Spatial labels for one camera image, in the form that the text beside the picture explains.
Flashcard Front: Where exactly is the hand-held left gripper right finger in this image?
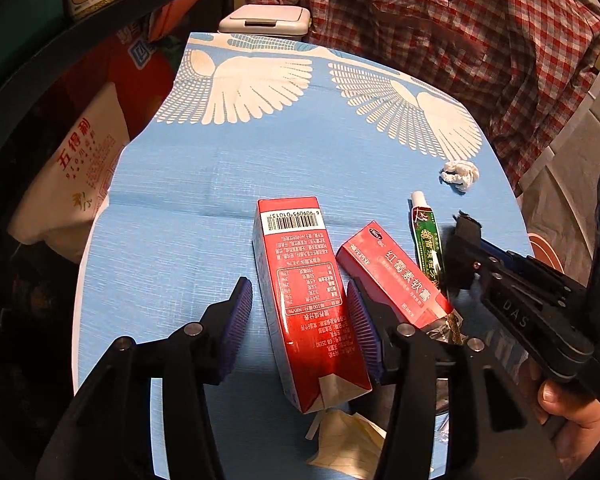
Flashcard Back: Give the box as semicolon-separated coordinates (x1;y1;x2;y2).
346;279;566;480

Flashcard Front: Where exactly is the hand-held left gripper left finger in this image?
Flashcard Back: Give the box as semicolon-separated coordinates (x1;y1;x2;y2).
35;276;254;480

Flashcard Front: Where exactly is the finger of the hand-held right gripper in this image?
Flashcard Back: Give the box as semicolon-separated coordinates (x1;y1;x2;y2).
480;237;588;308
442;210;491;303

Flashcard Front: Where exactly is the green ointment tube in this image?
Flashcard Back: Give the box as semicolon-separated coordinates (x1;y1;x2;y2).
409;191;448;286

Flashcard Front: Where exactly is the pink plastic bin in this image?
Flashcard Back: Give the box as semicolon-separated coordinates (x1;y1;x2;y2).
525;232;566;273

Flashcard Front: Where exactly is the red ointment box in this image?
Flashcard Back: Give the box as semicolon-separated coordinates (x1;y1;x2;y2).
335;221;463;346

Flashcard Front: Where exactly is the red drink carton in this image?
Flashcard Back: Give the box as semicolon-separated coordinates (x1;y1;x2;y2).
252;196;373;415

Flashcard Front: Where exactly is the white trash bin lid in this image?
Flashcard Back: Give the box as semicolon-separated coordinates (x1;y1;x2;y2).
217;4;312;42

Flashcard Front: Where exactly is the person's right hand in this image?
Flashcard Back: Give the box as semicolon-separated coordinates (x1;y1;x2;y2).
527;360;600;431

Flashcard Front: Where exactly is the flat white paper tissue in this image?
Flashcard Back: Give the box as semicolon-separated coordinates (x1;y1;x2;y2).
306;407;387;473

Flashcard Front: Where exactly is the blue winged tablecloth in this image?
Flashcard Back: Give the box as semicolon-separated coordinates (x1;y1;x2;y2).
72;31;536;480

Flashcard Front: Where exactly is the red plaid shirt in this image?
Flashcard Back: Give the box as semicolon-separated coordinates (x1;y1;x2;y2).
244;0;600;196

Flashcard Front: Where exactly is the white flour bag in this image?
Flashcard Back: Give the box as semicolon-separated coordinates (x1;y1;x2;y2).
7;82;131;263

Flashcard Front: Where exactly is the red printed bag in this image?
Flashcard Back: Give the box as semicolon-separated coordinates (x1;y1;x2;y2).
62;0;211;133

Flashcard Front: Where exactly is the black shelf rack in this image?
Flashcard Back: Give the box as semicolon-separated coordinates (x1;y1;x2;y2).
0;0;236;281

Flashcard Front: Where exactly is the green storage box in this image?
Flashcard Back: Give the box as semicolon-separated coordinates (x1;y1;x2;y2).
0;0;71;91

